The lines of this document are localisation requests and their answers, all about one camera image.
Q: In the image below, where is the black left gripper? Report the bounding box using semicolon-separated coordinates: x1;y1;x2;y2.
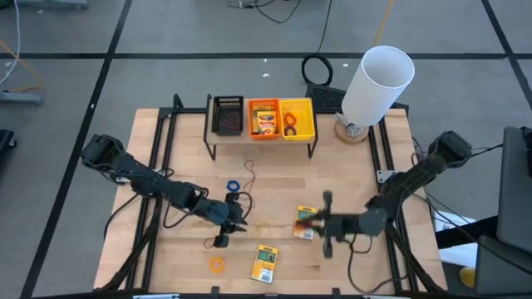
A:
203;191;249;249

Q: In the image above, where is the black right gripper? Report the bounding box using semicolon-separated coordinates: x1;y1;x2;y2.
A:
295;191;362;258

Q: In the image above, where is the yellow green crayon box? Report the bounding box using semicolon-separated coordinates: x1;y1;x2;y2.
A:
250;243;279;285
293;205;319;241
256;110;278;136

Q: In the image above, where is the orange coil wrist keyring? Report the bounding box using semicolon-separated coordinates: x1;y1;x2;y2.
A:
209;256;226;275

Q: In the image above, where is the black plastic basket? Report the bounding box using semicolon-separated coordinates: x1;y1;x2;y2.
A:
210;95;245;137

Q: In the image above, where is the orange plastic basket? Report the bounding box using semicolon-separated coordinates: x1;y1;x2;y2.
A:
248;97;283;141

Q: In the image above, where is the yellow plastic basket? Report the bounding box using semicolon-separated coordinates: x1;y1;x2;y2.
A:
278;98;317;142

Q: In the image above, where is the white sheet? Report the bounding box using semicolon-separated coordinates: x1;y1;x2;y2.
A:
433;210;479;269

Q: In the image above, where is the black bar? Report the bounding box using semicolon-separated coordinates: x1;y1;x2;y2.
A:
434;215;500;250

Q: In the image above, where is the yellow round object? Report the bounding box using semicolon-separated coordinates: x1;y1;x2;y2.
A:
459;267;478;289

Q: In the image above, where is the grey box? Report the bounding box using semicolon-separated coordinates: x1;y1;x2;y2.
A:
473;234;532;297

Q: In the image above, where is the large grey cabinet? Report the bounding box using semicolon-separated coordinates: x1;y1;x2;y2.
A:
495;125;532;255

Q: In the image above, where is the black floor object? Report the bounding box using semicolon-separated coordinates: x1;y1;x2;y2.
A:
0;129;17;151

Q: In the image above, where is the grey stand foot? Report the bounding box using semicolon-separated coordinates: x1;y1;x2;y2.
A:
0;91;45;107
16;0;89;12

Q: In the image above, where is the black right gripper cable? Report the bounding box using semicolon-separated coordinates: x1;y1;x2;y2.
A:
347;232;412;294

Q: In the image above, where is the white bundled lamp cord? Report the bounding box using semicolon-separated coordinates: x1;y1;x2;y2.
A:
334;112;363;139

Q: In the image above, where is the black left arm base cable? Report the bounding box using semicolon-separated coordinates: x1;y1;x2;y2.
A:
102;193;140;240

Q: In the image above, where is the black arm base cable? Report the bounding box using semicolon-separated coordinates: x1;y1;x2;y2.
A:
102;193;140;240
411;136;532;277

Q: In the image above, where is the black metal table frame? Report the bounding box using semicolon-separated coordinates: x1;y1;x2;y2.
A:
99;93;448;299

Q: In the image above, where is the black coiled floor cable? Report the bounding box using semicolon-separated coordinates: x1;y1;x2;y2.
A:
300;53;334;87

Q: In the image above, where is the black right arm base cable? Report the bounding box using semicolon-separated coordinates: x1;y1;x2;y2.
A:
411;136;532;277

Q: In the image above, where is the yellow hanging cable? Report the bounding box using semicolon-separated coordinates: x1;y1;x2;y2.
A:
0;39;44;93
372;0;395;47

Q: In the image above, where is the white floor cable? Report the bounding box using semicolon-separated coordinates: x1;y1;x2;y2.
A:
0;0;22;86

